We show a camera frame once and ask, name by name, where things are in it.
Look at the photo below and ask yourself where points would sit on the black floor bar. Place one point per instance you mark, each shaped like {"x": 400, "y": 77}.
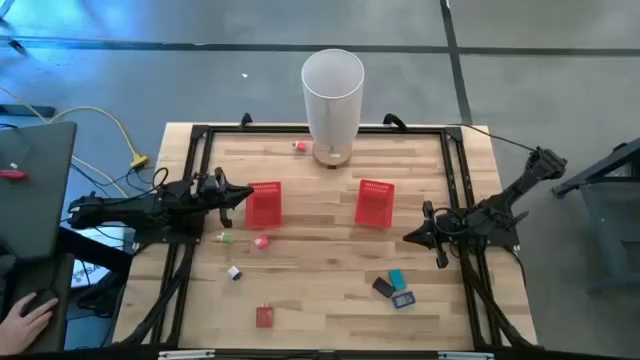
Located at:
{"x": 25, "y": 110}

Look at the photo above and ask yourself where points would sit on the black box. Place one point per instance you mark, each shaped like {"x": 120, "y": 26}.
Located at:
{"x": 383, "y": 287}

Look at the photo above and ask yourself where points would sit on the red plastic basket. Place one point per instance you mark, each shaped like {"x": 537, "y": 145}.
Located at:
{"x": 375, "y": 205}
{"x": 263, "y": 206}

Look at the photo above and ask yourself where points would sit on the blue framed device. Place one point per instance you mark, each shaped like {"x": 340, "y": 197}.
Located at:
{"x": 403, "y": 299}

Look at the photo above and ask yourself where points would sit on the white printed box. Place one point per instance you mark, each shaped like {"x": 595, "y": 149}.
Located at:
{"x": 87, "y": 272}

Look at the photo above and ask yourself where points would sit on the person's hand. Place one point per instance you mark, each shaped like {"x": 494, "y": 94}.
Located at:
{"x": 22, "y": 327}

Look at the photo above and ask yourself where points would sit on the teal box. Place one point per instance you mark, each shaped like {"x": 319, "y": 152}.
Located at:
{"x": 397, "y": 279}

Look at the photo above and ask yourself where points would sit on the small red white charger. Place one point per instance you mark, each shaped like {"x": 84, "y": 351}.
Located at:
{"x": 300, "y": 146}

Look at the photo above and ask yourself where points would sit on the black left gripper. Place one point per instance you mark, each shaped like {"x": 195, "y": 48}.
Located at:
{"x": 215, "y": 195}

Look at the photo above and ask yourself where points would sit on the white black charger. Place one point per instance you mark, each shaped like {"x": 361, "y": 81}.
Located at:
{"x": 234, "y": 273}

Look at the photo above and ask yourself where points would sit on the dark blue side table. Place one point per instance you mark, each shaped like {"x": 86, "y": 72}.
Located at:
{"x": 610, "y": 225}

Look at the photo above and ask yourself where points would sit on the white shade table lamp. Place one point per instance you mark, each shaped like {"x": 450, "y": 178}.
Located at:
{"x": 332, "y": 100}

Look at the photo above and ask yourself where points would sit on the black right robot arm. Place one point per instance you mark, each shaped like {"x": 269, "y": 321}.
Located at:
{"x": 500, "y": 205}

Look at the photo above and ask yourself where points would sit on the pink charger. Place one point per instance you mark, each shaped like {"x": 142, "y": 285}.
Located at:
{"x": 261, "y": 242}

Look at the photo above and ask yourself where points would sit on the green charger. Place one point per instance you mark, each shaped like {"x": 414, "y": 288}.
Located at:
{"x": 226, "y": 238}

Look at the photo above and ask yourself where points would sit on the black table clamp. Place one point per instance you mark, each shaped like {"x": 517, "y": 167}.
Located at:
{"x": 395, "y": 120}
{"x": 245, "y": 120}

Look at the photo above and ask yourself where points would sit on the white metal bracket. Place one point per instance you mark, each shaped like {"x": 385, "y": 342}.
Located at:
{"x": 186, "y": 354}
{"x": 466, "y": 355}

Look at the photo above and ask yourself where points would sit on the grey desk panel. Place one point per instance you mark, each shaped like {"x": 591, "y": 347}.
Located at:
{"x": 35, "y": 200}

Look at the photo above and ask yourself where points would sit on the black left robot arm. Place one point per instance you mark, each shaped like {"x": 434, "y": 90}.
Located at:
{"x": 125, "y": 210}

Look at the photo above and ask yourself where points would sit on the black aluminium table frame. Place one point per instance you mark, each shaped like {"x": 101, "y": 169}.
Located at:
{"x": 280, "y": 129}

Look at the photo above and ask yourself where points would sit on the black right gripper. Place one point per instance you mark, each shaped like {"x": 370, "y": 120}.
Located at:
{"x": 442, "y": 230}

